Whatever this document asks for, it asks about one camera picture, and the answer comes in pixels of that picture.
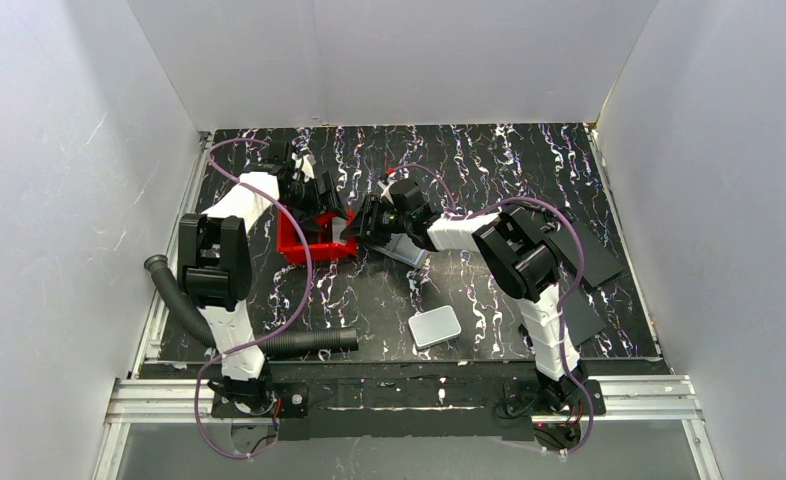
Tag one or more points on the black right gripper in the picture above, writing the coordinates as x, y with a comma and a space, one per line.
367, 221

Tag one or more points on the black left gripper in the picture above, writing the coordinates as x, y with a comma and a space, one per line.
326, 196

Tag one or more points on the grey leather card holder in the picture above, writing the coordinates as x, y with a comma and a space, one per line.
402, 249

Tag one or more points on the red plastic bin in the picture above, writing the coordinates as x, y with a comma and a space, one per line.
326, 245

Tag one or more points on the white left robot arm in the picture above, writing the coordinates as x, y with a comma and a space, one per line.
214, 268

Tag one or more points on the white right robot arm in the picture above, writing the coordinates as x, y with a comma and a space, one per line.
520, 258

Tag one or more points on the silver metal tin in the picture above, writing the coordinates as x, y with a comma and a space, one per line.
434, 326

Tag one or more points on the black flat plate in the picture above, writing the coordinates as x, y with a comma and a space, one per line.
581, 318
600, 265

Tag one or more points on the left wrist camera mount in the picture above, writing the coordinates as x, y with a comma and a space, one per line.
305, 165

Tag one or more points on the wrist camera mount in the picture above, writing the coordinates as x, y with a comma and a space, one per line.
305, 165
386, 186

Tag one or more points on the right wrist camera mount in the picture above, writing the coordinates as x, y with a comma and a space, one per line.
386, 186

